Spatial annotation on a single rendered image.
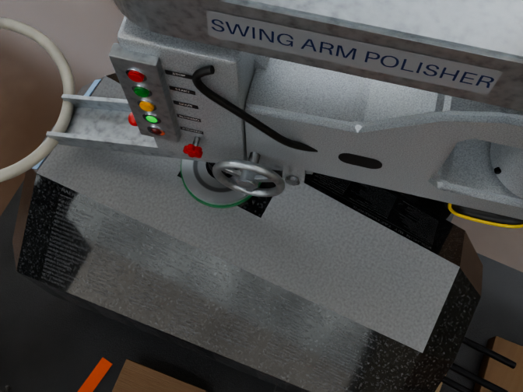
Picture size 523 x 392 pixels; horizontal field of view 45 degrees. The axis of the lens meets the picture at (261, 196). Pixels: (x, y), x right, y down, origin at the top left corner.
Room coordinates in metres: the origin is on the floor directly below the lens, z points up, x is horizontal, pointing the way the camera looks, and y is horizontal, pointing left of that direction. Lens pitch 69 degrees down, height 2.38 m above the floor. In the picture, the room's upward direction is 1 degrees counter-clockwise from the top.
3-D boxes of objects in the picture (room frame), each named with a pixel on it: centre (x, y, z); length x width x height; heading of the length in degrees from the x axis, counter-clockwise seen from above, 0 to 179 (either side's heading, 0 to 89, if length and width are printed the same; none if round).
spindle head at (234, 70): (0.64, 0.02, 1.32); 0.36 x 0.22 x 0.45; 75
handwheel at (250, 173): (0.52, 0.02, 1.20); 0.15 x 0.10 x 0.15; 75
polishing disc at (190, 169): (0.66, 0.10, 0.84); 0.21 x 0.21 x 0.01
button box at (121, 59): (0.57, 0.20, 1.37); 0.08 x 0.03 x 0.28; 75
